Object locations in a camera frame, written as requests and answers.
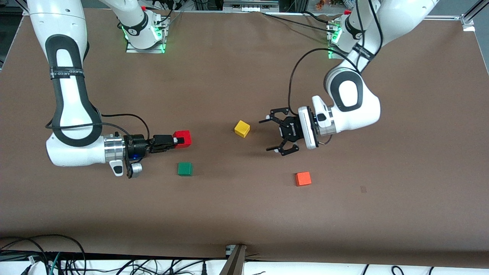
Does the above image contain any red wooden block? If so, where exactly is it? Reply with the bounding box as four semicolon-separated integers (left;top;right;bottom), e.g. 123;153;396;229
173;130;193;149

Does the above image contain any orange wooden block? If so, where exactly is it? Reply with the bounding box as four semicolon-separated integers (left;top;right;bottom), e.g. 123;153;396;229
295;171;312;187

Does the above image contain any yellow wooden block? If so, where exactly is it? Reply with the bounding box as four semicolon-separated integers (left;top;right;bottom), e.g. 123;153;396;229
234;120;251;138

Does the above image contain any brown table cover sheet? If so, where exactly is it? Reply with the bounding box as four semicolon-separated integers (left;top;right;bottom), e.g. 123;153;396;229
0;8;489;268

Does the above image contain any brown support beam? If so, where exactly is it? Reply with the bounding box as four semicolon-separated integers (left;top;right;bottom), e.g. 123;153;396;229
220;244;247;275

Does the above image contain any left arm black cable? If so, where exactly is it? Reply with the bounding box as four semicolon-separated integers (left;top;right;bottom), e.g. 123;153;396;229
288;0;383;117

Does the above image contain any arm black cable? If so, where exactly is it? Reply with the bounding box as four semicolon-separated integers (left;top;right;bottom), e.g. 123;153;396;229
45;113;150;140
288;0;383;117

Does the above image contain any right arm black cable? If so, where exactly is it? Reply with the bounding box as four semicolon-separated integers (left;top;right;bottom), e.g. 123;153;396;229
45;113;150;140

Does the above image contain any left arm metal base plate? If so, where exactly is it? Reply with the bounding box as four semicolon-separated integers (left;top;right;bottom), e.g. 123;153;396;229
327;19;369;60

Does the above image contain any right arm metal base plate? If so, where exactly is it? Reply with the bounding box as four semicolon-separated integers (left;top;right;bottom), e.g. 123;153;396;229
125;15;168;54

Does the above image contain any left arm black strap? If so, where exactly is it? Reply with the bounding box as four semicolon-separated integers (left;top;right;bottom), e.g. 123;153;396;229
351;44;377;61

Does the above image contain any arm black strap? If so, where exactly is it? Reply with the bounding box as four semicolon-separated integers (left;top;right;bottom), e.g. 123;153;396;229
50;67;85;79
351;44;377;61

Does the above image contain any right arm black strap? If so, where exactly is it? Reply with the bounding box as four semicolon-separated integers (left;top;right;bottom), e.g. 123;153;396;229
50;67;85;79

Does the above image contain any grey network switch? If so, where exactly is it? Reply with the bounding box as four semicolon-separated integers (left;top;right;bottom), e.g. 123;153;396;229
223;0;279;12

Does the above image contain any green cable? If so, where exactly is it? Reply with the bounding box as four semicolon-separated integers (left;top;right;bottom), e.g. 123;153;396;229
50;252;62;275

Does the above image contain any aluminium corner bracket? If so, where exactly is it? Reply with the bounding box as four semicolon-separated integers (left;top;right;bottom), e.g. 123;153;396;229
461;14;476;32

